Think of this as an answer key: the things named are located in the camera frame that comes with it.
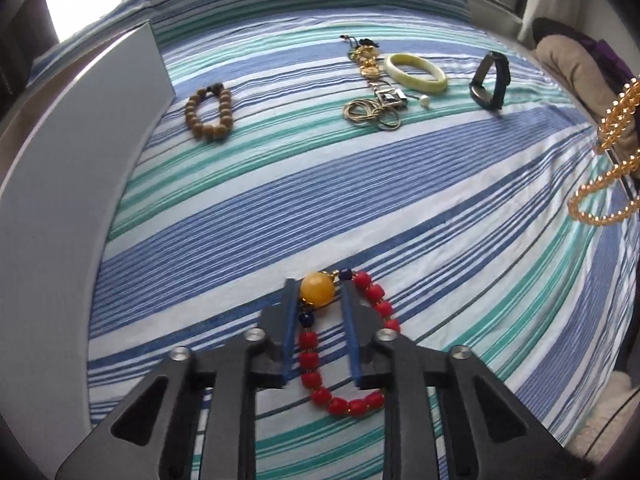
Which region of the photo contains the gold bead necklace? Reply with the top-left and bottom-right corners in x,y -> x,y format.
567,77 -> 640,227

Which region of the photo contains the purple cloth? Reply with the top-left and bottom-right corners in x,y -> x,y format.
532,17 -> 638,86

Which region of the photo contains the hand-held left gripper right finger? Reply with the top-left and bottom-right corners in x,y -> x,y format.
340,272 -> 596,480

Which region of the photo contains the blue green striped bed sheet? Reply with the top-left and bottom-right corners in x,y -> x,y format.
30,0 -> 636,480

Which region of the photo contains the silver square pendant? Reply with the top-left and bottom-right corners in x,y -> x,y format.
377,87 -> 408,111

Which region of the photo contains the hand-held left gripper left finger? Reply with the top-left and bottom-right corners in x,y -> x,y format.
55,279 -> 301,480

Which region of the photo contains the pale jade bangle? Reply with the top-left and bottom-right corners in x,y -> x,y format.
384,53 -> 448,95

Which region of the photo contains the beige cushion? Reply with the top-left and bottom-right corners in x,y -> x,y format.
537,35 -> 640,156

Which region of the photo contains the black smart band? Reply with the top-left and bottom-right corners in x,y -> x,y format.
468,51 -> 511,111

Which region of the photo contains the gold chain coin jewelry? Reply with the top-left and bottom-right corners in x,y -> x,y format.
341,35 -> 402,132

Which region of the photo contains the white cardboard box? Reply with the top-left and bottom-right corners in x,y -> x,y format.
0,20 -> 176,466

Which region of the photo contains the red bead bracelet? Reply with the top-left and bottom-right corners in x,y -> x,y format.
297,269 -> 402,418

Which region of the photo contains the brown wooden bead bracelet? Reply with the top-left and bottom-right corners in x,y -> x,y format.
185,84 -> 234,143

